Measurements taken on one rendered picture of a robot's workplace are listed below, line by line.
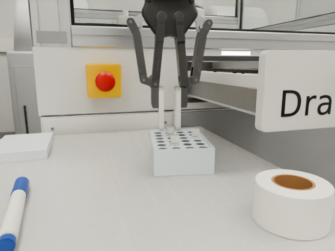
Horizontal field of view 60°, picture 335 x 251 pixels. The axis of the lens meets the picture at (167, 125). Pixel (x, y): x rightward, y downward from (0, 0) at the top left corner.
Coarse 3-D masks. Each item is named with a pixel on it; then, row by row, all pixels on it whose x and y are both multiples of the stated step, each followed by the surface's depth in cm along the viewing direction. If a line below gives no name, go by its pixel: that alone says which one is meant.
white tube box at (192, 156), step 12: (156, 132) 50; (180, 132) 51; (156, 144) 42; (168, 144) 42; (180, 144) 42; (192, 144) 42; (204, 144) 42; (156, 156) 39; (168, 156) 39; (180, 156) 39; (192, 156) 39; (204, 156) 40; (156, 168) 39; (168, 168) 39; (180, 168) 40; (192, 168) 40; (204, 168) 40
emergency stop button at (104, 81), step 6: (102, 72) 58; (108, 72) 58; (96, 78) 58; (102, 78) 58; (108, 78) 58; (114, 78) 59; (96, 84) 58; (102, 84) 58; (108, 84) 58; (114, 84) 59; (102, 90) 59; (108, 90) 59
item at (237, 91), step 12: (204, 72) 61; (216, 72) 57; (228, 72) 75; (204, 84) 61; (216, 84) 56; (228, 84) 52; (240, 84) 48; (252, 84) 44; (192, 96) 69; (204, 96) 61; (216, 96) 56; (228, 96) 51; (240, 96) 47; (252, 96) 44; (240, 108) 48; (252, 108) 44
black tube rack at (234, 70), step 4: (208, 68) 68; (212, 68) 69; (216, 68) 68; (220, 68) 68; (224, 68) 68; (228, 68) 69; (232, 68) 69; (236, 68) 69; (240, 68) 68; (244, 68) 68; (248, 68) 68; (252, 68) 68; (256, 68) 69; (236, 72) 56; (240, 72) 55; (244, 72) 53; (248, 72) 52; (252, 72) 51
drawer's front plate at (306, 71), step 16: (272, 64) 38; (288, 64) 39; (304, 64) 39; (320, 64) 40; (272, 80) 38; (288, 80) 39; (304, 80) 40; (320, 80) 41; (272, 96) 39; (288, 96) 40; (304, 96) 40; (320, 96) 41; (256, 112) 40; (272, 112) 39; (288, 112) 40; (304, 112) 41; (256, 128) 41; (272, 128) 40; (288, 128) 41; (304, 128) 41
